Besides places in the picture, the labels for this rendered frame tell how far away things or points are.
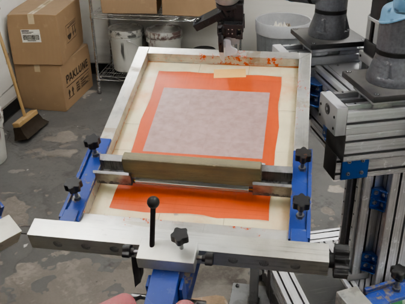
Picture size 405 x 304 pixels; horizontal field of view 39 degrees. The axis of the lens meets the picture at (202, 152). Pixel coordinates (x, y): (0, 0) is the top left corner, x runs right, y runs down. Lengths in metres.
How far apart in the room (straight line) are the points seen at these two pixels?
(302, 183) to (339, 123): 0.31
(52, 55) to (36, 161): 0.96
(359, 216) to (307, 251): 0.99
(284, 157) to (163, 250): 0.51
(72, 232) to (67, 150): 2.84
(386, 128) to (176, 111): 0.63
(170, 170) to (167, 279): 0.33
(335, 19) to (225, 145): 0.75
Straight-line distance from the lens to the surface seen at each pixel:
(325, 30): 2.15
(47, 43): 4.63
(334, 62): 2.19
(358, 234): 2.29
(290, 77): 1.88
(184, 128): 1.69
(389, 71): 1.73
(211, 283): 2.86
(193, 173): 1.45
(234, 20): 1.84
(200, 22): 1.85
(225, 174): 1.43
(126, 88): 1.81
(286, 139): 1.64
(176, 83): 1.87
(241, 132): 1.66
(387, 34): 1.71
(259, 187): 1.44
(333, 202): 3.52
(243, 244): 1.28
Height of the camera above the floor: 1.87
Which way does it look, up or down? 28 degrees down
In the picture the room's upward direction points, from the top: 1 degrees counter-clockwise
